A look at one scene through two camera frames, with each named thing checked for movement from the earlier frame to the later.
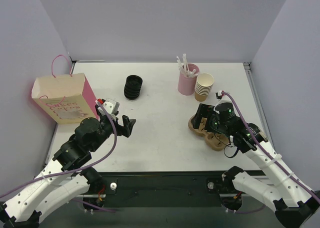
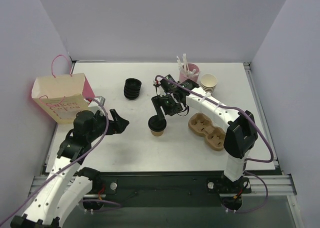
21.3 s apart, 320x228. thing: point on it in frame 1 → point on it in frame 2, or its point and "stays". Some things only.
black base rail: (173, 189) stays
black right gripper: (208, 118) → (163, 101)
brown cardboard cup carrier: (215, 141) stays
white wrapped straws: (184, 67) stays
